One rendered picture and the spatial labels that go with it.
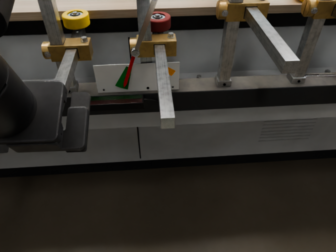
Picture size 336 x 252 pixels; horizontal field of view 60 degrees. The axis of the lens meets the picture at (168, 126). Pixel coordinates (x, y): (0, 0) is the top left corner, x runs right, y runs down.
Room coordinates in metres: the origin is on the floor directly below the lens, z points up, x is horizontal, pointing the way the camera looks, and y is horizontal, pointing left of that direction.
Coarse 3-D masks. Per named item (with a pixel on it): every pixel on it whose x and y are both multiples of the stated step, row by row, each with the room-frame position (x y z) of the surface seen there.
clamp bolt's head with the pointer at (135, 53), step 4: (132, 52) 0.75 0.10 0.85; (136, 52) 0.75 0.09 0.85; (132, 56) 0.77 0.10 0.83; (132, 60) 0.77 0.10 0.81; (132, 64) 0.77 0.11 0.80; (128, 68) 0.76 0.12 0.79; (128, 72) 0.76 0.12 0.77; (128, 76) 0.76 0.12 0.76; (124, 80) 0.76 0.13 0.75; (124, 84) 0.76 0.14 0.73
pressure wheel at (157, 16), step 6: (156, 12) 0.89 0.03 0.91; (162, 12) 0.89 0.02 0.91; (156, 18) 0.86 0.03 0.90; (162, 18) 0.85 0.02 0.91; (168, 18) 0.85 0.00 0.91; (150, 24) 0.83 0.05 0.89; (156, 24) 0.83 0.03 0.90; (162, 24) 0.83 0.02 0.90; (168, 24) 0.85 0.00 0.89; (156, 30) 0.83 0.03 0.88; (162, 30) 0.83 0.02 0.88
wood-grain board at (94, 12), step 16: (16, 0) 1.02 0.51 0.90; (32, 0) 1.02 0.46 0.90; (64, 0) 1.02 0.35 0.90; (80, 0) 1.02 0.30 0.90; (96, 0) 1.02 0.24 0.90; (112, 0) 1.02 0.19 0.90; (128, 0) 1.02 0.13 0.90; (160, 0) 1.02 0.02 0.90; (176, 0) 1.02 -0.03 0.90; (192, 0) 1.02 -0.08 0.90; (208, 0) 1.02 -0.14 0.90; (272, 0) 1.02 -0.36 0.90; (288, 0) 1.02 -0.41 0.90; (16, 16) 0.91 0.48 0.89; (32, 16) 0.92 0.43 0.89; (96, 16) 0.93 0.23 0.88; (112, 16) 0.93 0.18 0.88; (128, 16) 0.94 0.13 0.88
